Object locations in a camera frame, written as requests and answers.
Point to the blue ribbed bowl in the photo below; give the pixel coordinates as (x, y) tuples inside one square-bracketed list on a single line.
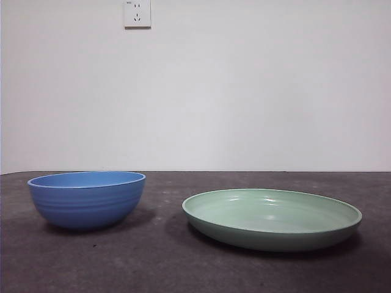
[(85, 207)]

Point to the pale green round plate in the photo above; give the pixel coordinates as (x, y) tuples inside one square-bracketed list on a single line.
[(268, 236)]

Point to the white wall socket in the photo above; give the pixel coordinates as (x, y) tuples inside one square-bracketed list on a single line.
[(137, 15)]

